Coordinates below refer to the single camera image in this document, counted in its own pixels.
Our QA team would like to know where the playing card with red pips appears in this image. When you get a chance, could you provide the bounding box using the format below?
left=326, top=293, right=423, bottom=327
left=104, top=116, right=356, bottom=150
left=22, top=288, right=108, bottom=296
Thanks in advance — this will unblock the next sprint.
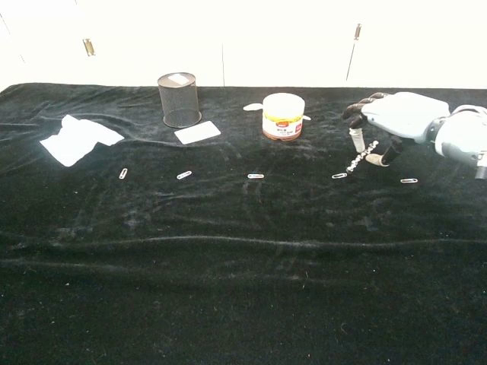
left=173, top=120, right=222, bottom=145

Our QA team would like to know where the black velvet tablecloth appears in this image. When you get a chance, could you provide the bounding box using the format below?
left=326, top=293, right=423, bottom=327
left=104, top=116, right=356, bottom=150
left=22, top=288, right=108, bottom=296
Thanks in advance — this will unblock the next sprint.
left=0, top=82, right=487, bottom=365

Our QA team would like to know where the black mesh pen holder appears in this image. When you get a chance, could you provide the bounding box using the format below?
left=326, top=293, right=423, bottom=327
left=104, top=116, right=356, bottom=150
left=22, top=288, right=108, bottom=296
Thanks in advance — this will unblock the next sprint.
left=157, top=71, right=202, bottom=129

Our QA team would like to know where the open peanut butter jar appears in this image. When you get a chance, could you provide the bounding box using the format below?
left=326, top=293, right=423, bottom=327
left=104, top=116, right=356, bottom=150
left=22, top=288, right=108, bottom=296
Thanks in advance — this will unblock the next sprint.
left=261, top=92, right=307, bottom=142

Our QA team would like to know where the white folded paper napkin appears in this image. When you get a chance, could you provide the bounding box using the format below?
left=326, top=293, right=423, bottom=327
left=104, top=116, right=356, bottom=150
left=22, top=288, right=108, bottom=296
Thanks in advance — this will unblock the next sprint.
left=39, top=114, right=126, bottom=168

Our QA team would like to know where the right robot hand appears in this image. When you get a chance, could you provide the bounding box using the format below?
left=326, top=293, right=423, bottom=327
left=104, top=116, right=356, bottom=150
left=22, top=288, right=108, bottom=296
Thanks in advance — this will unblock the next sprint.
left=341, top=91, right=452, bottom=169

